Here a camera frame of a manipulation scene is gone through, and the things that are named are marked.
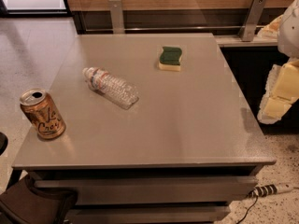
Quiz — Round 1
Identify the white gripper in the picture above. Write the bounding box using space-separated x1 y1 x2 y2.
257 0 299 124

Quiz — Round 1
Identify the clear plastic water bottle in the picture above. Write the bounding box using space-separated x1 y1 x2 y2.
82 67 139 109

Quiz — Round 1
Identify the green and yellow sponge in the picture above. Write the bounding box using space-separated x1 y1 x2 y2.
158 47 182 72

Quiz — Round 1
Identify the white power strip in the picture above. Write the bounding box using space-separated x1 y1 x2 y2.
247 183 293 198

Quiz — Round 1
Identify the upper grey drawer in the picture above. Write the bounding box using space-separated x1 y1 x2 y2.
36 176 257 205

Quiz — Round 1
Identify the grey drawer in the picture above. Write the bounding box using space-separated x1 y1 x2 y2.
36 176 257 205
66 206 230 224

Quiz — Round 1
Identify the lower grey drawer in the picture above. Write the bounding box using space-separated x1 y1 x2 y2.
66 206 230 224

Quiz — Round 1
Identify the gold LaCroix soda can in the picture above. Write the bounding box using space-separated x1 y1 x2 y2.
20 89 66 139

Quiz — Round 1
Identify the dark brown chair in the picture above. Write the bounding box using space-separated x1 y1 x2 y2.
0 175 78 224

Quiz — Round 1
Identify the right metal wall bracket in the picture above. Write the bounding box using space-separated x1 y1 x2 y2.
238 0 267 42

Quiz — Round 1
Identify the metal wall bracket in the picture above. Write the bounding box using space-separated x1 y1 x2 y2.
238 0 267 42
108 0 125 34

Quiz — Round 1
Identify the horizontal metal rail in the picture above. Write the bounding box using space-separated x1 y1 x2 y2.
84 24 265 34

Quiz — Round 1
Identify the black power cable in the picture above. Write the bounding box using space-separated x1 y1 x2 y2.
235 195 260 224

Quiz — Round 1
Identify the left metal wall bracket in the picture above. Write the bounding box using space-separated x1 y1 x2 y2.
108 0 125 34

